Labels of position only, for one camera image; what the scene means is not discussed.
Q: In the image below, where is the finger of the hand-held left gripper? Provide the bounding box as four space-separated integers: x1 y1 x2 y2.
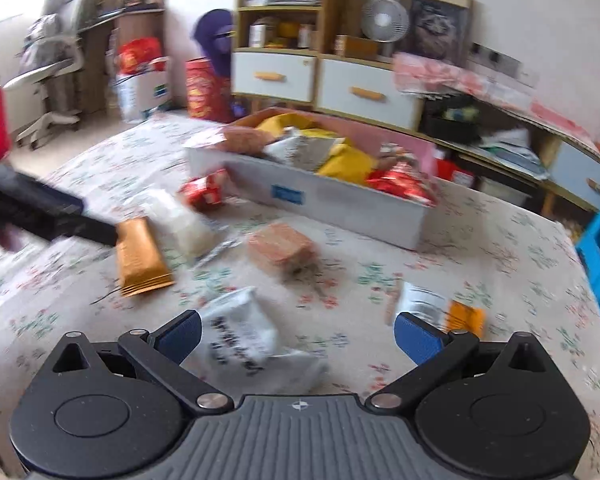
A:
0 156 119 249

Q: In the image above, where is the brown wooden desk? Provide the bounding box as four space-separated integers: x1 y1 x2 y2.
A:
80 5 166 116

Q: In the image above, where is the low wooden drawer cabinet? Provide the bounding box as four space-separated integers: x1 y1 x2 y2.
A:
317 52 600 216

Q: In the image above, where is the golden brown snack packet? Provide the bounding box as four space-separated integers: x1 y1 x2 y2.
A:
114 217 176 299

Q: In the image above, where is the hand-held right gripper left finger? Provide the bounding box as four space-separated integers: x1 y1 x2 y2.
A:
52 309 234 417

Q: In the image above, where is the framed cat picture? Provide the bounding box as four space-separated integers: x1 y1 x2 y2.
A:
400 0 473 68

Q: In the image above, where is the folded white cloth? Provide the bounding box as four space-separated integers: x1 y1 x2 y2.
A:
477 127 551 181

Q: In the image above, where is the shiny red snack packet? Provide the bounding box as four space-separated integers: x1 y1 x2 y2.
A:
367 152 438 206

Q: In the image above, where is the brown cardboard box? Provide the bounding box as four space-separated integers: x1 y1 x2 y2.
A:
334 34 380 59

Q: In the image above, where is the pink cardboard box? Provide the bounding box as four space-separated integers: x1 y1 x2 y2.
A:
184 107 438 252

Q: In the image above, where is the red round gift drum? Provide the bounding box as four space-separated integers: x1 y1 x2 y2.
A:
185 57 233 123

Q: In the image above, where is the red triangular snack packet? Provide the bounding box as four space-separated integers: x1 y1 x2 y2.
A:
179 170 229 211

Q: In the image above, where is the wall power socket row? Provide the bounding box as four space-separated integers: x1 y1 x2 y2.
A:
470 42 538 86

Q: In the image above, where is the yellow snack packet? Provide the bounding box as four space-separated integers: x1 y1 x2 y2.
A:
317 142 381 184
257 114 321 136

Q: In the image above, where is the black storage box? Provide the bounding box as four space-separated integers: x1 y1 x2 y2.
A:
422 95 486 146

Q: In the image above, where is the white pecan snack packet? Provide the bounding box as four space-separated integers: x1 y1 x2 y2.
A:
262 127 348 172

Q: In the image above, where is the red gift bag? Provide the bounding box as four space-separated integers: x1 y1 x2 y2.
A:
117 37 163 76

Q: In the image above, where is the white carton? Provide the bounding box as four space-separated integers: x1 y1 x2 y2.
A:
115 57 172 124

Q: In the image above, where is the orange pastry in clear wrapper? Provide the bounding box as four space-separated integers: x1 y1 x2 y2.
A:
220 126 276 156

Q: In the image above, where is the pink printed cloth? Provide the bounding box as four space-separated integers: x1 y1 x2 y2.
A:
392 52 600 153

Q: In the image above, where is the small white orange-ended packet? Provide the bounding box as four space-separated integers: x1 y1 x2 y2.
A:
394 280 487 337

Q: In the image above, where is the white cake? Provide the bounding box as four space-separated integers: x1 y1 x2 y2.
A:
137 187 217 261

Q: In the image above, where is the pink pastry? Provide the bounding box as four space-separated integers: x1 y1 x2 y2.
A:
246 221 319 277

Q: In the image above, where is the wooden shelf cabinet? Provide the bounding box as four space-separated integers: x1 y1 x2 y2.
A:
232 0 351 108

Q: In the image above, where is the white packet with black characters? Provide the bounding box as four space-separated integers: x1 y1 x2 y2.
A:
199 286 331 382

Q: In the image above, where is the small white desk fan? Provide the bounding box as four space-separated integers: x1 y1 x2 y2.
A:
361 0 410 43

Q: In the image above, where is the grey office chair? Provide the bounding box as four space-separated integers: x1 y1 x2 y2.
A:
2 15 87 150

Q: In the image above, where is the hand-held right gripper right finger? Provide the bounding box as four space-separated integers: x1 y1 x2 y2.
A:
365 311 551 417

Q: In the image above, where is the red flat box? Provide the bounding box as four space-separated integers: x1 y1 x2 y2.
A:
432 157 476 188

